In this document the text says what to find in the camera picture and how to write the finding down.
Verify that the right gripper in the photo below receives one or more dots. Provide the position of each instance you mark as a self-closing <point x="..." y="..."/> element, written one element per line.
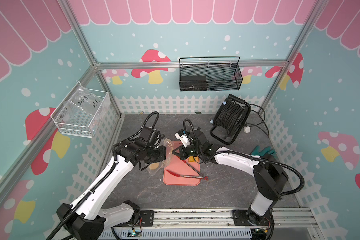
<point x="181" y="155"/>

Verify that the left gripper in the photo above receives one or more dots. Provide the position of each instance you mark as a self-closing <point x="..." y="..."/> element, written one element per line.
<point x="162" y="156"/>

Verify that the clear resealable bag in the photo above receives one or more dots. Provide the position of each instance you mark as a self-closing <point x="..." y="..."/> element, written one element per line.
<point x="163" y="156"/>

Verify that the red kitchen tongs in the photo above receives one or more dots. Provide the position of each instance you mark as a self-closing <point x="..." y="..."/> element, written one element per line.
<point x="196" y="167"/>

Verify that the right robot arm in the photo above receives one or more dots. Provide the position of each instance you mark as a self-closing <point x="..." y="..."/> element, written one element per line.
<point x="273" y="179"/>

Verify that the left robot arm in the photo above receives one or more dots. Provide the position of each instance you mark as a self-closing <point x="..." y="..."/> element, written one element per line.
<point x="84" y="218"/>

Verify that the pink tray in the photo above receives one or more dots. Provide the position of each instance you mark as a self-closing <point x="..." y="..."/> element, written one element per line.
<point x="179" y="167"/>

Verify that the white power plug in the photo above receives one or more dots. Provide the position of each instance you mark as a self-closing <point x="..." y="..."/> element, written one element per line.
<point x="247" y="129"/>

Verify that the green rubber glove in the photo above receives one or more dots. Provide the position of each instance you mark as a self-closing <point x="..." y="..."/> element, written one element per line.
<point x="257" y="152"/>

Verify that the black box in basket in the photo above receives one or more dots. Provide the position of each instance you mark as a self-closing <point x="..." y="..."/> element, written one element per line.
<point x="193" y="83"/>

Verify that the black cable reel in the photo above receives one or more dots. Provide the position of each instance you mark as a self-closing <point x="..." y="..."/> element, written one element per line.
<point x="232" y="116"/>

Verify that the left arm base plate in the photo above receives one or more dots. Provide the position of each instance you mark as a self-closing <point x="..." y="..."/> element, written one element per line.
<point x="140" y="219"/>

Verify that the white wire wall basket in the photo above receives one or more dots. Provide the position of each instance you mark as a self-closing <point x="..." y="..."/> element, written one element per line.
<point x="81" y="112"/>

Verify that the black mesh wall basket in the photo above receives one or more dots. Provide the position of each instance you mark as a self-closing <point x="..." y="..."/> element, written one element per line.
<point x="223" y="73"/>

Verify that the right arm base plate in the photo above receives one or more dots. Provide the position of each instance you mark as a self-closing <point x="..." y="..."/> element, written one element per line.
<point x="249" y="218"/>

